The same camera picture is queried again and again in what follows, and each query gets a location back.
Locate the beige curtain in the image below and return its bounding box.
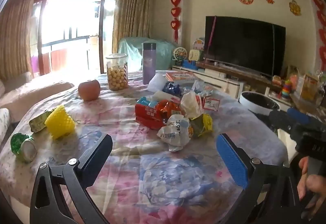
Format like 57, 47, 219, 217
0, 0, 39, 81
112, 0, 153, 54

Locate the yellow paper decoration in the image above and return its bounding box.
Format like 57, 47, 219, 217
289, 0, 301, 16

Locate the blue plastic toy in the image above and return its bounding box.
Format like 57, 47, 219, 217
182, 59, 199, 70

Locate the green drink can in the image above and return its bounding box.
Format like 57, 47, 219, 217
10, 133, 37, 163

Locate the white bin with black liner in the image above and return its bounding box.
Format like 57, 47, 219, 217
239, 91, 281, 114

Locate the rainbow stacking ring toy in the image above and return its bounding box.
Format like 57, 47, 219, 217
280, 79, 293, 98

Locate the ferris wheel toy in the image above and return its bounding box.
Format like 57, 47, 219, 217
172, 47, 187, 66

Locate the red snack wrapper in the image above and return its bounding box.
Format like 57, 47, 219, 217
134, 97, 169, 130

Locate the teal furniture cover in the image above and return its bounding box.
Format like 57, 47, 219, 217
118, 37, 179, 70

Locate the white printed crumpled wrapper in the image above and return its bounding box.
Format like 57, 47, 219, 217
156, 115, 191, 152

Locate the red heart string decoration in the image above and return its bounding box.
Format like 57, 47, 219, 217
171, 0, 182, 43

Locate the orange picture book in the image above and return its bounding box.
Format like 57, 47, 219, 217
165, 71, 200, 82

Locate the red apple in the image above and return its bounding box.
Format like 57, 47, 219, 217
78, 80, 100, 101

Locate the pink stick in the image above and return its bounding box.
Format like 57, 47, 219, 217
207, 16, 217, 62

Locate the beige sofa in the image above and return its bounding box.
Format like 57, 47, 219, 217
0, 71, 74, 125

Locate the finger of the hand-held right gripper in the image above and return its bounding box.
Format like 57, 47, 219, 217
268, 110, 297, 135
286, 108, 319, 125

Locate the red heart wall decoration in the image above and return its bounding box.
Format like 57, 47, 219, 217
312, 0, 326, 72

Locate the clear plastic bag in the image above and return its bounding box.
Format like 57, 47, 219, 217
191, 80, 214, 97

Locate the clear jar of snack balls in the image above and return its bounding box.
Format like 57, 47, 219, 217
105, 53, 129, 91

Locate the blue plastic bag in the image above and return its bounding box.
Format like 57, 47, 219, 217
162, 82, 184, 96

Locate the green yellow packet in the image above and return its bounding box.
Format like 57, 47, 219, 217
29, 110, 53, 133

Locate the black television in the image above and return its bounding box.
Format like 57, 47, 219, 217
204, 16, 286, 77

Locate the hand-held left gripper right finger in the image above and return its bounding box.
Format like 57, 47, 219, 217
216, 133, 301, 224

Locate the glass balcony door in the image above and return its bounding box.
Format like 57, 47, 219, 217
33, 0, 118, 74

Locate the yellow picture box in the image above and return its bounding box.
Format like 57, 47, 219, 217
297, 73, 321, 102

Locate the white foam fruit net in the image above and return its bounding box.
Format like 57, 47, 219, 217
148, 73, 170, 92

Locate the yellow green wrapper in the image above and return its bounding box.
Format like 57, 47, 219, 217
189, 113, 213, 137

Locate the white crumpled plastic bag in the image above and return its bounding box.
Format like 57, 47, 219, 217
180, 91, 204, 119

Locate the red white small box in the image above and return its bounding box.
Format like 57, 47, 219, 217
202, 97, 221, 112

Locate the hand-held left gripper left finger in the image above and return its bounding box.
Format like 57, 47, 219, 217
30, 134, 113, 224

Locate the orange snack wrapper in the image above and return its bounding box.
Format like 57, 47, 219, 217
155, 101, 186, 123

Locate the person's right hand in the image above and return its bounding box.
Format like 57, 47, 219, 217
297, 156, 326, 222

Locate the purple thermos bottle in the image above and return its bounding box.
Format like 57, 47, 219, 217
142, 42, 156, 85

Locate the white television stand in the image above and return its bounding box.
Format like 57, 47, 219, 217
172, 61, 293, 104

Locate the yellow foam fruit net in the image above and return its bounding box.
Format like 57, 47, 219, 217
44, 105, 76, 140

